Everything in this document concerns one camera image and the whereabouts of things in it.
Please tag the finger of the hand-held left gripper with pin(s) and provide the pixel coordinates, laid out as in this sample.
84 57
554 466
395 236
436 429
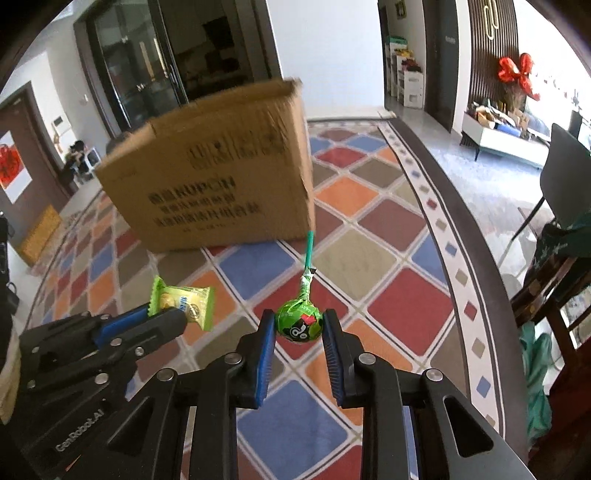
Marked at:
120 323
152 325

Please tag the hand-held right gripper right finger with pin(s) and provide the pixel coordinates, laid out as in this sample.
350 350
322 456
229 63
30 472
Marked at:
334 355

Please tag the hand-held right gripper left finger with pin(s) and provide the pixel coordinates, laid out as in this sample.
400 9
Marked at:
265 355

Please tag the yellow-green candy packet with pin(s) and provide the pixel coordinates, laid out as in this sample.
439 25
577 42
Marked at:
184 302

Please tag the green lollipop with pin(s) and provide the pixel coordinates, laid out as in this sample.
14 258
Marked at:
298 321

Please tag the brown cardboard box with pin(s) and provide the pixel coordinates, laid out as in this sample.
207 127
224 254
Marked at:
207 184

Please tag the person's left forearm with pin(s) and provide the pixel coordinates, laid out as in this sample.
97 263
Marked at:
7 387

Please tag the colourful checked tablecloth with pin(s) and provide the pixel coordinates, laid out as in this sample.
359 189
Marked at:
392 300

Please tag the yellow woven basket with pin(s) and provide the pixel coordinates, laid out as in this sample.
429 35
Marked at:
41 235

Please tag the green cloth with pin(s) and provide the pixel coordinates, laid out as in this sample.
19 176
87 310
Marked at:
538 369

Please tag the dark wooden chair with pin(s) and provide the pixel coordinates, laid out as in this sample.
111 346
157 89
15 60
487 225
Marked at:
545 295

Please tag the dark glass sliding door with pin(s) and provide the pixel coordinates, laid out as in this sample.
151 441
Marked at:
129 69

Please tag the white low cabinet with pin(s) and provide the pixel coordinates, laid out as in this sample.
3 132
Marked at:
503 138

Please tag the white shelf unit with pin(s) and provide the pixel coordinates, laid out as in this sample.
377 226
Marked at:
408 87

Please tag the pile of boxes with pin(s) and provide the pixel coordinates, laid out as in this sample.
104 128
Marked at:
494 117

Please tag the dark grey chair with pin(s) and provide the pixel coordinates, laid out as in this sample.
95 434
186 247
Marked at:
565 170

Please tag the dark wooden door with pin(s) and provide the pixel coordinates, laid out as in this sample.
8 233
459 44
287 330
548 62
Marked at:
445 69

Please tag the red bow decoration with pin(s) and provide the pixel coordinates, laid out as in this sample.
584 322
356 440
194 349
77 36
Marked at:
510 69

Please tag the red wall poster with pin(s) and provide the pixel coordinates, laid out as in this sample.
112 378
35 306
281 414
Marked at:
11 170

